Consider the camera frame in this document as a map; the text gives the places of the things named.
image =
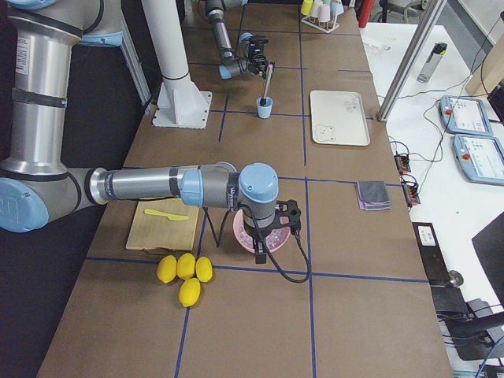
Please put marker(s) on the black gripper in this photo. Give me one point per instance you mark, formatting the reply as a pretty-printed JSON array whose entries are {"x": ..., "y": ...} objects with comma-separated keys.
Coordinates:
[
  {"x": 258, "y": 62},
  {"x": 258, "y": 235}
]

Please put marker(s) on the steel muddler black tip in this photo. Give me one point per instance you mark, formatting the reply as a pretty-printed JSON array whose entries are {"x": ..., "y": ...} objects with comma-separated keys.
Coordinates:
[{"x": 264, "y": 94}]

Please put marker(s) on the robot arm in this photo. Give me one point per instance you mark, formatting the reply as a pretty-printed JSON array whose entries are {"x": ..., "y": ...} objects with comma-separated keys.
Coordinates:
[
  {"x": 102, "y": 129},
  {"x": 232, "y": 64}
]

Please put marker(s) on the pile of clear ice cubes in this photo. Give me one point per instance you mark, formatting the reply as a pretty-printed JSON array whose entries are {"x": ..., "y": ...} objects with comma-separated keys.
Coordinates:
[{"x": 274, "y": 241}]

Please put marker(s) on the light blue cup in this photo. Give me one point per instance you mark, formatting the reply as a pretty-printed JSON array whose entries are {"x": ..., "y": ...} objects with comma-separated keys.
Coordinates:
[{"x": 264, "y": 107}]

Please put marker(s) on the yellow-green cup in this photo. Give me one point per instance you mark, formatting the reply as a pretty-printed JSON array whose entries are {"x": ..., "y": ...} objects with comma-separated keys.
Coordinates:
[{"x": 306, "y": 7}]

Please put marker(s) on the pink cup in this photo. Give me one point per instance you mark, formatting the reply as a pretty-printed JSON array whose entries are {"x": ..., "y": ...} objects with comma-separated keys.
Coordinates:
[{"x": 324, "y": 13}]

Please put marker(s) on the pink bowl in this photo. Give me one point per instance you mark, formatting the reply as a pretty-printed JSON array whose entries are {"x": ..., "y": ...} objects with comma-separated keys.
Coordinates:
[{"x": 238, "y": 226}]

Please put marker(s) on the yellow lemon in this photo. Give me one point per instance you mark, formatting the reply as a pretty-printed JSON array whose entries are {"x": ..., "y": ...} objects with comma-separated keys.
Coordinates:
[
  {"x": 204, "y": 269},
  {"x": 185, "y": 267},
  {"x": 189, "y": 292},
  {"x": 167, "y": 269}
]

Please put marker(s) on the cream bear tray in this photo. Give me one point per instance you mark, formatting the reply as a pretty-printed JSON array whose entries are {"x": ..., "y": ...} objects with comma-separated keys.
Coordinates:
[{"x": 338, "y": 118}]

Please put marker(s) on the yellow plastic knife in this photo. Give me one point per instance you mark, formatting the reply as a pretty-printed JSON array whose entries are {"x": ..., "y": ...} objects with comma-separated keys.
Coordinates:
[{"x": 169, "y": 216}]

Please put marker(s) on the wooden cutting board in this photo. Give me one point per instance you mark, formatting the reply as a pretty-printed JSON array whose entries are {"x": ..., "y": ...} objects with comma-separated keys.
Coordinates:
[{"x": 151, "y": 232}]

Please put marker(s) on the grey folded cloth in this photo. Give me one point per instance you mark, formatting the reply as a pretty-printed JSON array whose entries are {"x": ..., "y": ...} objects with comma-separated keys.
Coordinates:
[{"x": 373, "y": 195}]

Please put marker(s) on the clear water bottle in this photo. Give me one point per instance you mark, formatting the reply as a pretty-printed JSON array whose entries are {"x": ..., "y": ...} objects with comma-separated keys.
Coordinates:
[{"x": 432, "y": 62}]

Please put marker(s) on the teach pendant far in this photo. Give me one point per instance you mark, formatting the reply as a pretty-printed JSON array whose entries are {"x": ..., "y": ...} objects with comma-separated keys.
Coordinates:
[{"x": 465, "y": 115}]

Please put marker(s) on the teach pendant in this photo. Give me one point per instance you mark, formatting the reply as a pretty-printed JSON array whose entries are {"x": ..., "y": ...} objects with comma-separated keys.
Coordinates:
[
  {"x": 480, "y": 158},
  {"x": 465, "y": 115}
]

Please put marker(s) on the teach pendant near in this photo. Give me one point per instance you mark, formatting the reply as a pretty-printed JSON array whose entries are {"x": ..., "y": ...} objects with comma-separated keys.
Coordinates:
[{"x": 480, "y": 158}]

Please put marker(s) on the white wire cup rack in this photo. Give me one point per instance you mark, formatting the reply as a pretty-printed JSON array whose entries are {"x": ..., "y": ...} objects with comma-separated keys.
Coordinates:
[{"x": 325, "y": 27}]

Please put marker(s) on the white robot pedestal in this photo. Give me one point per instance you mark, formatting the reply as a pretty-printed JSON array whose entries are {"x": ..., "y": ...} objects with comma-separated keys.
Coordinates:
[{"x": 180, "y": 104}]

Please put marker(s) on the aluminium frame post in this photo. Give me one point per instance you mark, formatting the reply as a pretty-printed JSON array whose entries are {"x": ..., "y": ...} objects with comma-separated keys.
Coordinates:
[{"x": 413, "y": 50}]

